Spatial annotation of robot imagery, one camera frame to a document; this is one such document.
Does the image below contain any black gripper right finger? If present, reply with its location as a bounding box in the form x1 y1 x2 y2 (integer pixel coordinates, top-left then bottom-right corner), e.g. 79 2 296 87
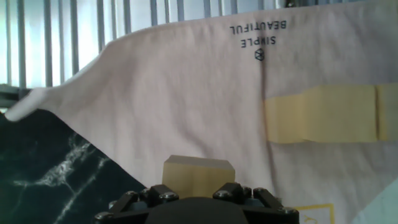
212 182 300 224

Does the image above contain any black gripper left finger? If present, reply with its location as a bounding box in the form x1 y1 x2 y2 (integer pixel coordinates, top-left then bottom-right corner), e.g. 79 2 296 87
94 184 180 224

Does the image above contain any marble pattern table cloth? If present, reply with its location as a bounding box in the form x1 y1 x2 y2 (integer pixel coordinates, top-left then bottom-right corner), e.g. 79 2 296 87
0 0 398 224

